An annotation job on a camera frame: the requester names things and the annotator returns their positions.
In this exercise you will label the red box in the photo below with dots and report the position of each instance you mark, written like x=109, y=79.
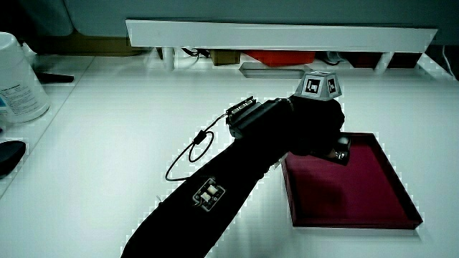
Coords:
x=279, y=57

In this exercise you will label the black wrist electronics box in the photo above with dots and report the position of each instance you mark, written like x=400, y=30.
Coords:
x=254, y=116

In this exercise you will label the black rounded object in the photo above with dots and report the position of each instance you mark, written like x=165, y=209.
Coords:
x=10, y=154

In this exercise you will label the brown cardboard box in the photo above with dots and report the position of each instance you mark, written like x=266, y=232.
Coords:
x=225, y=57

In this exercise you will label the dark red rectangular plate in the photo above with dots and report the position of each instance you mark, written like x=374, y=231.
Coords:
x=344, y=193

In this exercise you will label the white plastic canister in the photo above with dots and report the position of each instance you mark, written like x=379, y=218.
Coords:
x=18, y=82

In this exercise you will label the large brown cardboard sheet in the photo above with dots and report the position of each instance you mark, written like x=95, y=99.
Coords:
x=86, y=44

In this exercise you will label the person's right hand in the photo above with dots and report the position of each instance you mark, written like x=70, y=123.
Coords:
x=315, y=122

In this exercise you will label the white desk shelf riser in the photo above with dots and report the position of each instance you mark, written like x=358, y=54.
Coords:
x=279, y=36

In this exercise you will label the black silver stapper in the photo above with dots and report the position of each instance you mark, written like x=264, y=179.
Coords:
x=342, y=150

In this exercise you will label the flat white tray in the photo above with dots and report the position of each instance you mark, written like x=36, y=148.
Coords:
x=272, y=72

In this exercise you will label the person's right forearm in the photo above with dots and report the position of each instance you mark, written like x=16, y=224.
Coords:
x=215, y=193

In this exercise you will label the small white sensor module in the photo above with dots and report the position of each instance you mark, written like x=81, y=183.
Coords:
x=209, y=194

